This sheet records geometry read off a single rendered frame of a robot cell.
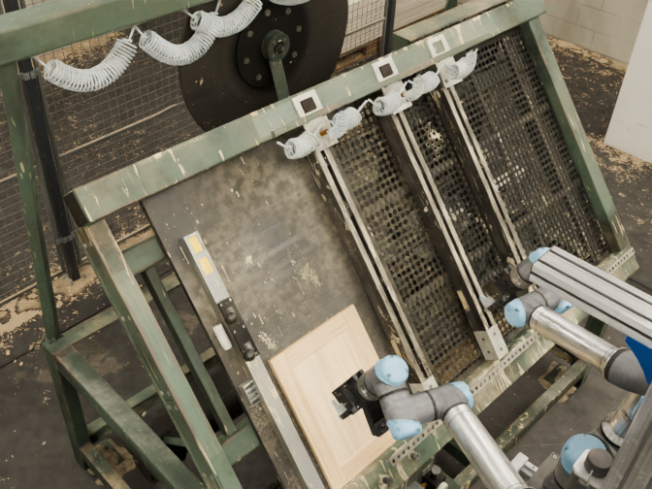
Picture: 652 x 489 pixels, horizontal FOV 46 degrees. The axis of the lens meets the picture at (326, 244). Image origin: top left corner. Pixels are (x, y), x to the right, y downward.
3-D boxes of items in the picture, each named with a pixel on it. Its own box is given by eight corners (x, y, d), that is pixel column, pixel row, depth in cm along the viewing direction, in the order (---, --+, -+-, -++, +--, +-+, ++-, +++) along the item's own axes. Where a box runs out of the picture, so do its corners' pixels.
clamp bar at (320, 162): (418, 417, 268) (467, 421, 249) (275, 108, 251) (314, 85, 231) (437, 402, 274) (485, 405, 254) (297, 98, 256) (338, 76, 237)
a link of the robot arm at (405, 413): (440, 424, 179) (424, 380, 183) (398, 438, 176) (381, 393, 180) (430, 432, 186) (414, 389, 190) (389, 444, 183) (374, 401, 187)
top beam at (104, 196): (78, 229, 210) (89, 223, 201) (61, 196, 208) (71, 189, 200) (530, 19, 332) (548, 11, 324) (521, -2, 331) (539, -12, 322)
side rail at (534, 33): (601, 254, 349) (621, 251, 340) (508, 29, 332) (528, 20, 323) (609, 246, 353) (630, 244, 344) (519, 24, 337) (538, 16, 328)
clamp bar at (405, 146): (482, 362, 289) (532, 362, 270) (353, 73, 272) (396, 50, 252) (498, 349, 295) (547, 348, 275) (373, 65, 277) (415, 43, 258)
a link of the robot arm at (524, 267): (549, 274, 218) (533, 248, 221) (527, 289, 227) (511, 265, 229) (566, 265, 223) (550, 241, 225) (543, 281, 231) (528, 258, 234)
